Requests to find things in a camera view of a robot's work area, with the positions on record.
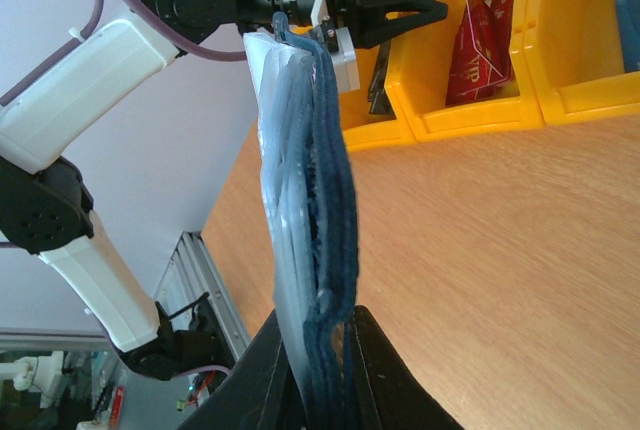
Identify blue card holder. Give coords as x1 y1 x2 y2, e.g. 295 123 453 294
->
244 12 359 429

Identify aluminium rail frame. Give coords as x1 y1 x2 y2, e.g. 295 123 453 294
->
154 232 251 367

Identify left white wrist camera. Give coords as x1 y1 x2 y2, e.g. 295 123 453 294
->
309 0 360 94

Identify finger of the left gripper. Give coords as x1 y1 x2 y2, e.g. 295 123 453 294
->
369 0 448 48

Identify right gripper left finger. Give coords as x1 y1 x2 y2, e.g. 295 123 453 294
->
180 314 300 430

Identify red cards in bin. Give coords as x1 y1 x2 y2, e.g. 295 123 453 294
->
445 0 514 107

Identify black cards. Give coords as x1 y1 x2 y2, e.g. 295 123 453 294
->
367 41 393 117

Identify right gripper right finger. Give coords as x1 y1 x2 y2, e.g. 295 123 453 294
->
350 305 462 430

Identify blue card in bin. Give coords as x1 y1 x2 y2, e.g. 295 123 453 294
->
615 0 640 73

